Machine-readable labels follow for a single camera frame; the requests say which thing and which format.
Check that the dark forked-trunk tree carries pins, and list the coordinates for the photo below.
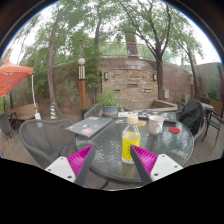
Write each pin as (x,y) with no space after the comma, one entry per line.
(160,81)

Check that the clear bottle with yellow label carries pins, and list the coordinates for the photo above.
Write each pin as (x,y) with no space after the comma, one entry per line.
(130,138)

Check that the small blue sticker card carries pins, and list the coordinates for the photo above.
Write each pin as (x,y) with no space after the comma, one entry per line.
(120,121)

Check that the yellow square card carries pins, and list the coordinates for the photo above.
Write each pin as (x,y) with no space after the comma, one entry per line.
(142,123)

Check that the dark patio chair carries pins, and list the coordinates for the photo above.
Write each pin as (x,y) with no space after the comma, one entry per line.
(6,125)

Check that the black metal chair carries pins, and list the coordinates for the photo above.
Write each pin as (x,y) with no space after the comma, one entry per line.
(215,121)

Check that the grey wicker chair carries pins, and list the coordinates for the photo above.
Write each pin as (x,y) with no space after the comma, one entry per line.
(201,134)
(40,135)
(93,112)

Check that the white ceramic mug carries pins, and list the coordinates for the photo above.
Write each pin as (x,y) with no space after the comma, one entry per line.
(156,125)

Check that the blue and yellow striped cone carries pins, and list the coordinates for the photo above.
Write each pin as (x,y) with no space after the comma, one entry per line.
(53,111)

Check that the green plant in teal pot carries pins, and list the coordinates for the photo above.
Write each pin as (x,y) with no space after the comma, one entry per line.
(108,100)

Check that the silver laptop with stickers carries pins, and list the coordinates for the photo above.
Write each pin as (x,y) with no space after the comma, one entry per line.
(88,126)

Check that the white sticker sheet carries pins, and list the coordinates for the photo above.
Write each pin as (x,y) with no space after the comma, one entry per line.
(126,114)

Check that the wooden lamp post with globe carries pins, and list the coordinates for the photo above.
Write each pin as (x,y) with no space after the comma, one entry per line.
(82,90)

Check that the grey wall box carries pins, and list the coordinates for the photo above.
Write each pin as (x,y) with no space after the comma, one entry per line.
(166,93)

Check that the black jacket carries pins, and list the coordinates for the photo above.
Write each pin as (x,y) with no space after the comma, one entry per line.
(192,115)

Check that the wooden bench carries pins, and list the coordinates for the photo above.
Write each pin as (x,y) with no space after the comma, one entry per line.
(23,112)

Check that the orange patio umbrella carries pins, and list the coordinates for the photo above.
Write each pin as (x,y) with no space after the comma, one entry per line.
(13,75)

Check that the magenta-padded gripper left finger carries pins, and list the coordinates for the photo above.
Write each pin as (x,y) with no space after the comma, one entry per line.
(58,166)

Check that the slender brown-trunk tree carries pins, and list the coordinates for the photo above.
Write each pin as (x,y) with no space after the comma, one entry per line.
(50,73)

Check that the black wall lamp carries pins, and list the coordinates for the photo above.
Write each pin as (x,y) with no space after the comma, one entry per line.
(154,77)
(106,76)

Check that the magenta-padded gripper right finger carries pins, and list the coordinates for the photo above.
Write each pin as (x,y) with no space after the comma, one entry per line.
(163,165)

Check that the flat round red coaster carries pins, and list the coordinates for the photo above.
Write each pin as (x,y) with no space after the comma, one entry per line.
(174,130)

